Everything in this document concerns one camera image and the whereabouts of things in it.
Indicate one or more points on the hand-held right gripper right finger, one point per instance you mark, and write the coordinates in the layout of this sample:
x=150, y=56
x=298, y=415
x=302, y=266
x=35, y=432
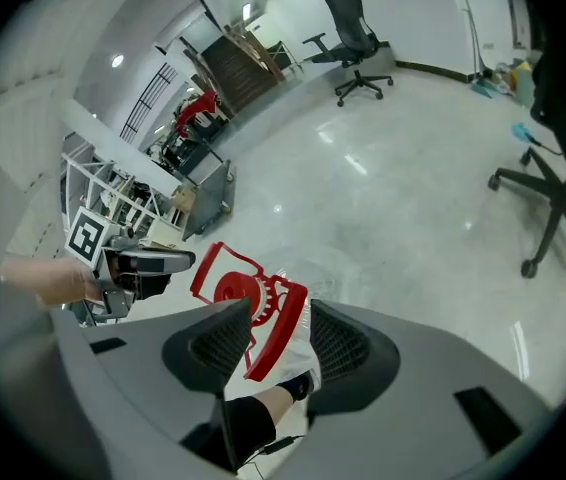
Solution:
x=348, y=363

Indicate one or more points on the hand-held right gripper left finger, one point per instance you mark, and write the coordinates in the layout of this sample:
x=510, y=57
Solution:
x=213, y=355

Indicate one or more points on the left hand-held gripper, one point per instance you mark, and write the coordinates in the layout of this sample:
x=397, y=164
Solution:
x=85, y=235

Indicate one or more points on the grey metal cart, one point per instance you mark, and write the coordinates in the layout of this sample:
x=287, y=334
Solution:
x=210, y=195

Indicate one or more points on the person's left forearm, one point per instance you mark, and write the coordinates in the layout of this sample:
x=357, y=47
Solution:
x=48, y=280

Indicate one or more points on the glossy grey floor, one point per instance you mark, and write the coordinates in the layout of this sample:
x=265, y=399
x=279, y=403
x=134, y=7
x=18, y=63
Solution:
x=388, y=208

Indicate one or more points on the person's white shoe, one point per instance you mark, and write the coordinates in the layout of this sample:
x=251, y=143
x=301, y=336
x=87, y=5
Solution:
x=293, y=358

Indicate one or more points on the person's leg black trousers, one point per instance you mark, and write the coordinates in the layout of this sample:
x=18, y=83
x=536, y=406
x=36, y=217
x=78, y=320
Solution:
x=253, y=418

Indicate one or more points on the cardboard box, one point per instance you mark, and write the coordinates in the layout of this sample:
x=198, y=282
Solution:
x=184, y=199

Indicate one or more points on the person's grey top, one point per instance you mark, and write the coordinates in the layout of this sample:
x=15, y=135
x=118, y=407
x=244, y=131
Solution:
x=8, y=358

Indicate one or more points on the red machine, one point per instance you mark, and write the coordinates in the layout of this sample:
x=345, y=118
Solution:
x=197, y=110

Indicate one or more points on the black railing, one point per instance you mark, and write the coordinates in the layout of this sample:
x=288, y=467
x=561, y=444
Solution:
x=150, y=99

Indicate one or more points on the round ceiling lamp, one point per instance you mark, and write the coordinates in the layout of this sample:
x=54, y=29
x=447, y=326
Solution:
x=117, y=60

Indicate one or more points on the brown wooden staircase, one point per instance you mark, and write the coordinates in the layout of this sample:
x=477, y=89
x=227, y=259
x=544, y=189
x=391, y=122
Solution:
x=240, y=70

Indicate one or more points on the black mesh office chair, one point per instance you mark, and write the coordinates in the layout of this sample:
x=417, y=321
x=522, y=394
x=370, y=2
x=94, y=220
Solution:
x=350, y=28

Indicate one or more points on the yellow and blue clutter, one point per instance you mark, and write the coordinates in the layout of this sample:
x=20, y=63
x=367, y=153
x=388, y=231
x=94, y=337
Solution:
x=515, y=80

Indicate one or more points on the white metal shelf frame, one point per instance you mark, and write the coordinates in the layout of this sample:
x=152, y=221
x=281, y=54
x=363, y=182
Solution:
x=113, y=193

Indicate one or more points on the small black frame chair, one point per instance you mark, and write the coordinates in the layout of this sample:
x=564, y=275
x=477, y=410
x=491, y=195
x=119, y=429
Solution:
x=285, y=55

